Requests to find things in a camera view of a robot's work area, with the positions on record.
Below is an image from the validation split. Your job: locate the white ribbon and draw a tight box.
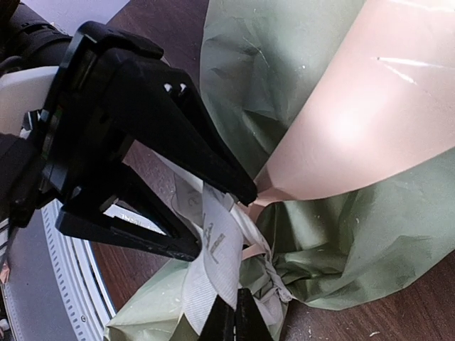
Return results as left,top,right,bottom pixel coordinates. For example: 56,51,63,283
160,157,293,340

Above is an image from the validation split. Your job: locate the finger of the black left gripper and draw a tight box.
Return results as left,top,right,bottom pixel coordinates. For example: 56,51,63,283
55,163,201,261
102,48,257,205

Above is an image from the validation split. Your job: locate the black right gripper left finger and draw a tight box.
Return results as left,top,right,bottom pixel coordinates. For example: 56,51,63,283
198,296,236,341

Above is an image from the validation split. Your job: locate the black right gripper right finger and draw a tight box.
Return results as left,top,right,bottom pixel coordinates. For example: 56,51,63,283
235,288,273,341

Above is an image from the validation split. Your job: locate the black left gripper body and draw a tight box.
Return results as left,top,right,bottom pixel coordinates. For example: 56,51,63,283
6,21,164,227

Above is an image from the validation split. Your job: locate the pink and green wrapping paper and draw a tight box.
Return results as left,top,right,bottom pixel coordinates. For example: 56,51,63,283
104,1,454,340

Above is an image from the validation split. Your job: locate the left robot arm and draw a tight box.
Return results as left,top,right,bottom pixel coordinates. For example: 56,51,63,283
1,1,257,261

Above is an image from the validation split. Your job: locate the aluminium front rail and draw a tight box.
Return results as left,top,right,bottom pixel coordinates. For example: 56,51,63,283
2,200,116,341

